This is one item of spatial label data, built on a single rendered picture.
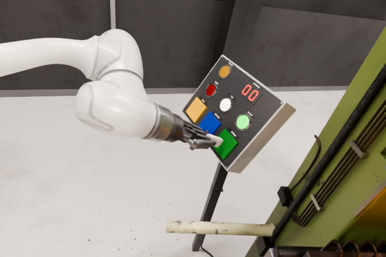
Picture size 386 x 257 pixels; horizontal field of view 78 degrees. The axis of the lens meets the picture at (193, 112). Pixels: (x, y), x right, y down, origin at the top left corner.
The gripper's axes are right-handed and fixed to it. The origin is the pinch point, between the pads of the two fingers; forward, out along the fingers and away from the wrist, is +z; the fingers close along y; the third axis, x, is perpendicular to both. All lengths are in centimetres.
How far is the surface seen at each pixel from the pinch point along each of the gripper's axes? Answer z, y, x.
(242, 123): 5.7, 0.4, 9.4
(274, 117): 6.6, 7.1, 17.1
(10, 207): -16, -78, -129
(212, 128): 5.4, -7.3, 0.6
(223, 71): 5.7, -19.9, 17.9
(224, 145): 5.4, 0.8, -0.2
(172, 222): 11.6, 0.8, -38.8
